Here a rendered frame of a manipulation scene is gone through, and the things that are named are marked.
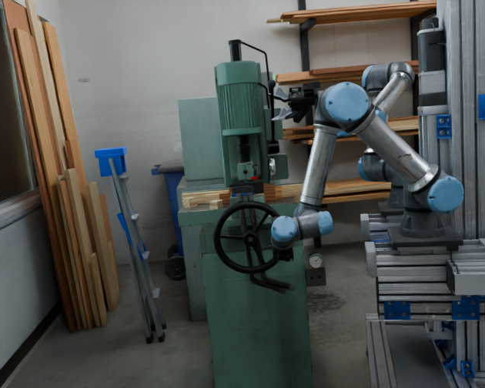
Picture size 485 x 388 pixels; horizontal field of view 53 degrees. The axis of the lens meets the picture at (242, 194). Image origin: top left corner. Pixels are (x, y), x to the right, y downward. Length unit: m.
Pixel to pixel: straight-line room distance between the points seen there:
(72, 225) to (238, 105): 1.56
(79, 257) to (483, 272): 2.40
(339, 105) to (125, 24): 3.31
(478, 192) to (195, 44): 3.10
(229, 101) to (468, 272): 1.13
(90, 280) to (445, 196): 2.37
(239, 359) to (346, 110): 1.26
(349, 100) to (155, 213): 3.29
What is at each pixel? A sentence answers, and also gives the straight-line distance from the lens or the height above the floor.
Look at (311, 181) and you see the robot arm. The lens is 1.64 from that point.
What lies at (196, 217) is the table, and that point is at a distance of 2.07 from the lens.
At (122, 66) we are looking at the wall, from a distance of 4.54.
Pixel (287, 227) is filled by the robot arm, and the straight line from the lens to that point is 1.50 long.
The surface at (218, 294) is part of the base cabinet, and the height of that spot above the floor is 0.53.
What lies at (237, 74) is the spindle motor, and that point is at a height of 1.45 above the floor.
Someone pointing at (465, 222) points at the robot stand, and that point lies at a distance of 1.98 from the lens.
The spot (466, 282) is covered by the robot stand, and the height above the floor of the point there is 0.70.
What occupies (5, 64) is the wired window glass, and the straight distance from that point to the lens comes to 3.56.
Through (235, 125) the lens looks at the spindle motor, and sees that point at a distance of 2.09.
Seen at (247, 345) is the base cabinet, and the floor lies 0.28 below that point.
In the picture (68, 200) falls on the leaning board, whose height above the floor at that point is 0.85.
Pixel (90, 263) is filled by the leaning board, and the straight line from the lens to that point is 3.37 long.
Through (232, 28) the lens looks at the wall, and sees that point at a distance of 4.52.
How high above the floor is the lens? 1.28
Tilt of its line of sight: 9 degrees down
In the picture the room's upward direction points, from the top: 5 degrees counter-clockwise
